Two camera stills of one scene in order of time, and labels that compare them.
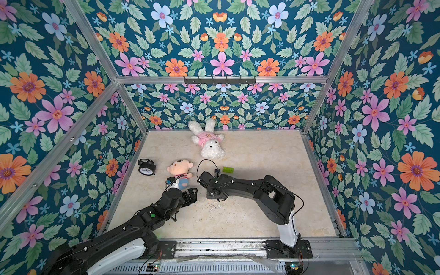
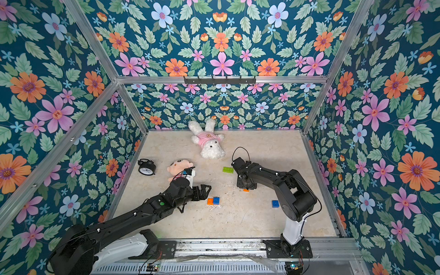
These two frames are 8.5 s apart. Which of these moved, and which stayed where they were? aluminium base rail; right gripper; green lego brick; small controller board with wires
Moved: right gripper
Stayed: small controller board with wires; aluminium base rail; green lego brick
